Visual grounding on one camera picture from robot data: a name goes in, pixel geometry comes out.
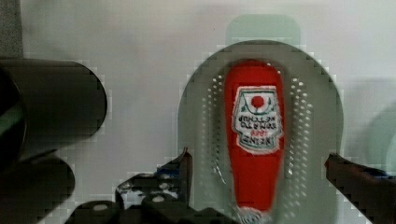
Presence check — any green slotted spatula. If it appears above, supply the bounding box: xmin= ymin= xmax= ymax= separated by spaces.
xmin=0 ymin=103 xmax=23 ymax=134

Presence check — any red felt ketchup bottle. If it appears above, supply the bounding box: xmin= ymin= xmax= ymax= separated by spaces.
xmin=224 ymin=60 xmax=285 ymax=224

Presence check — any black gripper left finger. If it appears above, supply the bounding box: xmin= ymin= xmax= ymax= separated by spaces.
xmin=115 ymin=147 xmax=192 ymax=209

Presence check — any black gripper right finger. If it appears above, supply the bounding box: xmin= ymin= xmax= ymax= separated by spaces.
xmin=324 ymin=154 xmax=396 ymax=224

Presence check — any black pot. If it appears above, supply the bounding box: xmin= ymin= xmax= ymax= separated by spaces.
xmin=1 ymin=59 xmax=107 ymax=166

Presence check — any black round container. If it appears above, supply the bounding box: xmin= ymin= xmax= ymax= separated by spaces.
xmin=0 ymin=157 xmax=76 ymax=224

